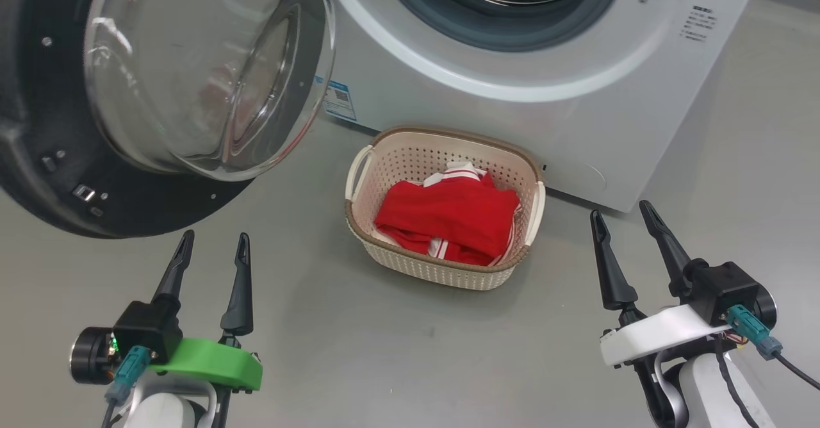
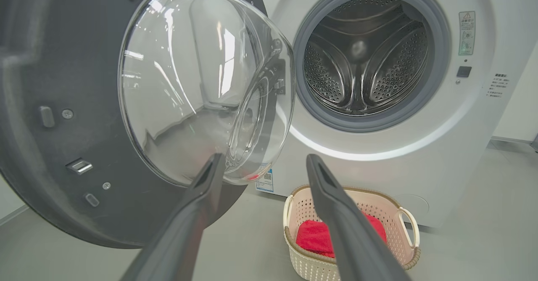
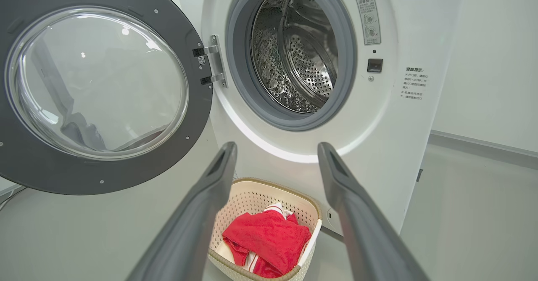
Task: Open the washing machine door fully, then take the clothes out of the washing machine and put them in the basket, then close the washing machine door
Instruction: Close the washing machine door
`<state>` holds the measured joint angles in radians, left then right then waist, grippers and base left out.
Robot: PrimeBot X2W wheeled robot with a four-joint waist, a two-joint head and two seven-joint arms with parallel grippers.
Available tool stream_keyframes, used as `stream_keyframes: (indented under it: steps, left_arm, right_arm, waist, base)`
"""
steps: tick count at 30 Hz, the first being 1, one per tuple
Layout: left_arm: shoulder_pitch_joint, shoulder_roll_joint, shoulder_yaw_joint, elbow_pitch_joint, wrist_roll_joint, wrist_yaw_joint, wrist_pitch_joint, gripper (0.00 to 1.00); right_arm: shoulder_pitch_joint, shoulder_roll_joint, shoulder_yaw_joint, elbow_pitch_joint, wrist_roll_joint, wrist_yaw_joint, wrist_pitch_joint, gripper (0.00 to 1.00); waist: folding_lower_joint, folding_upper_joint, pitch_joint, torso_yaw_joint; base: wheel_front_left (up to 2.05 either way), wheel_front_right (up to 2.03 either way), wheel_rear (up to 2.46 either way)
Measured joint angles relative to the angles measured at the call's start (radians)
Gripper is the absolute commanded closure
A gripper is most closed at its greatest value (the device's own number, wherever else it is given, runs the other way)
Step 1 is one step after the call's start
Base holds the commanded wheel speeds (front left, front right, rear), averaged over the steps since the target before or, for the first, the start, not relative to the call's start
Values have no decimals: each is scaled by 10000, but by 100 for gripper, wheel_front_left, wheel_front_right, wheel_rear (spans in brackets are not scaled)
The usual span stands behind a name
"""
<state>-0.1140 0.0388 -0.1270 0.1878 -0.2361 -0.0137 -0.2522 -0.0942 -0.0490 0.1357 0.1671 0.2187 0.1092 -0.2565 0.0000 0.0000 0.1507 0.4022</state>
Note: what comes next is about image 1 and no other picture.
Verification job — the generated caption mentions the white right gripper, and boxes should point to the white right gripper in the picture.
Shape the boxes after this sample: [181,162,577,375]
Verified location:
[589,199,778,368]

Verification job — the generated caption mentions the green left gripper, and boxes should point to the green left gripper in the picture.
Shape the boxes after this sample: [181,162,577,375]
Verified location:
[69,229,263,393]

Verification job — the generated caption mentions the washing machine glass door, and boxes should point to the washing machine glass door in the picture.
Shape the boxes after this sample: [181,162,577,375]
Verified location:
[0,0,337,240]

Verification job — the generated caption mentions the white front-loading washing machine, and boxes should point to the white front-loading washing machine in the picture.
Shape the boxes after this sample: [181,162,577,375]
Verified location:
[314,0,766,214]

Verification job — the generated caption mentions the cream perforated basket brown rim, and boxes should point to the cream perforated basket brown rim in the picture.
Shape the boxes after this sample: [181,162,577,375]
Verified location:
[345,126,546,291]

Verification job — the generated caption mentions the blue energy label sticker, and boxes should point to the blue energy label sticker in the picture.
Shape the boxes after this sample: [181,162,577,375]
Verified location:
[318,77,358,123]

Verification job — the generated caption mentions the left camera cable teal plug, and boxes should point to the left camera cable teal plug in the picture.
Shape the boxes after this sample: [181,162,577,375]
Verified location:
[101,345,152,428]

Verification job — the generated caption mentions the camera cable teal plug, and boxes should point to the camera cable teal plug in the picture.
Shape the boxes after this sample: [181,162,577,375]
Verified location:
[726,304,820,391]
[101,345,152,428]

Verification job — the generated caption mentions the right camera cable teal plug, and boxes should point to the right camera cable teal plug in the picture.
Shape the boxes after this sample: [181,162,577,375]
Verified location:
[726,304,820,391]

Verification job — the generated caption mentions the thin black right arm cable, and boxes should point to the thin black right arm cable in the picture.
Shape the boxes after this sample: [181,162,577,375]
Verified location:
[714,338,763,428]

